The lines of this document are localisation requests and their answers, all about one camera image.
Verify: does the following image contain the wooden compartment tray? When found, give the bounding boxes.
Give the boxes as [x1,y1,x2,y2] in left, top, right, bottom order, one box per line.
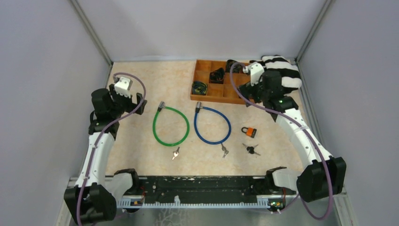
[190,59,250,105]

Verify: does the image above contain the green cable lock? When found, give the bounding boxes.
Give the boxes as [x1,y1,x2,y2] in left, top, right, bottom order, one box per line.
[152,101,191,147]

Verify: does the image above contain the black padlock keys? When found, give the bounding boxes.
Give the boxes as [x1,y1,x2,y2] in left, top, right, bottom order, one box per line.
[243,143,261,156]

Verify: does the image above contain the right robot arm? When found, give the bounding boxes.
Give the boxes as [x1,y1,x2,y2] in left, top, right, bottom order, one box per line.
[238,69,347,202]

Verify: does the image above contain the green lock key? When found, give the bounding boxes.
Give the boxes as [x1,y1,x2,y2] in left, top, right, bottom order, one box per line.
[172,147,180,160]

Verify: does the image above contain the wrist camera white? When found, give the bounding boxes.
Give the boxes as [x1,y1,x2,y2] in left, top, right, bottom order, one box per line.
[114,77,132,98]
[243,62,265,86]

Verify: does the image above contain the blue cable lock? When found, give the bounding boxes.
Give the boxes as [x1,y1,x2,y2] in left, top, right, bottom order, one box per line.
[193,101,232,145]

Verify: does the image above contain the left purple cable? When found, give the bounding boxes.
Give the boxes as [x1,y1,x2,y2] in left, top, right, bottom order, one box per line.
[76,73,147,226]

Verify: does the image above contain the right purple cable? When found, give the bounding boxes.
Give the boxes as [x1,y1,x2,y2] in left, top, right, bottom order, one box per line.
[230,62,334,221]

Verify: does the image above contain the orange padlock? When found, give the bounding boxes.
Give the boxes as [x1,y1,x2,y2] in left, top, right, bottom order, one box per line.
[241,127,257,138]

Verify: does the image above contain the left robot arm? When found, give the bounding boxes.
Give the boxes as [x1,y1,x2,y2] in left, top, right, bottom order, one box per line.
[64,86,147,226]

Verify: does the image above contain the purple cable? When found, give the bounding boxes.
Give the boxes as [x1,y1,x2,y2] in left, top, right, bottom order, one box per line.
[230,62,334,221]
[76,73,147,226]

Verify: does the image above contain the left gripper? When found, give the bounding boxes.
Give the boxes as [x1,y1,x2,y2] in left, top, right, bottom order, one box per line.
[109,84,146,118]

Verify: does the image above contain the rolled dark tie, middle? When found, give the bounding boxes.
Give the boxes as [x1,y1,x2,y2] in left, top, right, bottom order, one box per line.
[209,68,225,84]

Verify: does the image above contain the black white striped towel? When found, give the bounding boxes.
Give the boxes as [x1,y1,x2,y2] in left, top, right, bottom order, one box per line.
[257,55,303,94]

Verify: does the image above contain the rolled floral tie, left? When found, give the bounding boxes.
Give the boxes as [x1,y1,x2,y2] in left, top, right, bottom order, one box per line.
[191,81,208,96]

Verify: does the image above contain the blue lock key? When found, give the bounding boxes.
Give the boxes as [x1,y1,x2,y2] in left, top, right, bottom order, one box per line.
[221,143,229,158]

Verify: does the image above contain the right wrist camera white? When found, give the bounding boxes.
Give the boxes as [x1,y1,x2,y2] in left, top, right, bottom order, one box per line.
[243,62,265,86]

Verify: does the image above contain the rolled green tie, unrolling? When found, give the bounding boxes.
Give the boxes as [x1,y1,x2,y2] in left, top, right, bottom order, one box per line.
[225,59,246,74]

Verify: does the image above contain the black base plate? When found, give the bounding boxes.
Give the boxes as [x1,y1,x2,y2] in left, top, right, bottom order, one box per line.
[125,176,296,204]

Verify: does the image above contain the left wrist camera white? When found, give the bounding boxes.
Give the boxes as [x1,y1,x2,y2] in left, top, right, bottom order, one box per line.
[114,77,132,98]

